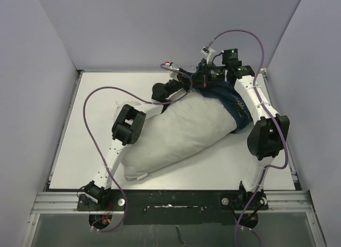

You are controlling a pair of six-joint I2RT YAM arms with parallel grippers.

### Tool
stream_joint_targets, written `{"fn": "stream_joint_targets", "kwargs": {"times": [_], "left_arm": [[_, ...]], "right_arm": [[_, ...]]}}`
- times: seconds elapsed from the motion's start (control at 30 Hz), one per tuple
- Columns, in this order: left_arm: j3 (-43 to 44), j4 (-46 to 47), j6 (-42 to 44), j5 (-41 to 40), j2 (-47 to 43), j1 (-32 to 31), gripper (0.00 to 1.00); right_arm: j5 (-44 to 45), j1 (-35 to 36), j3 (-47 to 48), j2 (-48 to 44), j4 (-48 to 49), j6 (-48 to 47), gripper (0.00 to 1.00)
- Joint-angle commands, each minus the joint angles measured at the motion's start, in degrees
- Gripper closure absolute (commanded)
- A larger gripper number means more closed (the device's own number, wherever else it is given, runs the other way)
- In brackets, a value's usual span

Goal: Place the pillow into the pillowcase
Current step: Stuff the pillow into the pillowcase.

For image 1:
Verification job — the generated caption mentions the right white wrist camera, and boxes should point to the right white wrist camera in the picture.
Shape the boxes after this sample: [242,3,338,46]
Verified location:
[201,46,216,64]

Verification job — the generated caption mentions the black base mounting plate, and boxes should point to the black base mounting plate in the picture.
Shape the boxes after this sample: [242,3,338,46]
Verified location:
[77,189,269,228]

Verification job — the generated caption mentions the dark blue embroidered pillowcase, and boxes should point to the dark blue embroidered pillowcase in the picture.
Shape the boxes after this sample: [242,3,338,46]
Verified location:
[192,59,252,133]

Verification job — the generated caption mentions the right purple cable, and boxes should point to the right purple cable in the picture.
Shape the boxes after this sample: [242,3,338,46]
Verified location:
[206,30,288,247]

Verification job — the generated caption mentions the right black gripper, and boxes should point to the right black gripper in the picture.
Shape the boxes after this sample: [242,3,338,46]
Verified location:
[188,62,228,88]

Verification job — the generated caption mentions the white pillow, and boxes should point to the white pillow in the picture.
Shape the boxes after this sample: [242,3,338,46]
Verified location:
[121,91,237,181]

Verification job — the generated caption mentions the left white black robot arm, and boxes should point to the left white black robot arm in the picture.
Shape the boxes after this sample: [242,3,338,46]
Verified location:
[83,62,193,210]

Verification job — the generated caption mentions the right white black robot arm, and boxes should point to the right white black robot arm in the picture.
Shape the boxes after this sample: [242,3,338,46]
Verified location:
[198,46,290,209]

